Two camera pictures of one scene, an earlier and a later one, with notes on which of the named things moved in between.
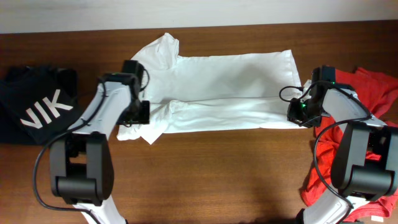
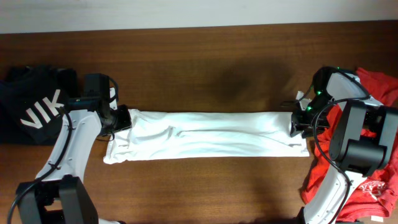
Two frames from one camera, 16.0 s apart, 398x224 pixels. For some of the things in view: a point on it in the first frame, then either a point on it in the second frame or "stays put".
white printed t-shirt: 212,93 to 162,135
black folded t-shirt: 37,104 stays put
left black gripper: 144,117 to 125,122
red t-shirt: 379,94 stays put
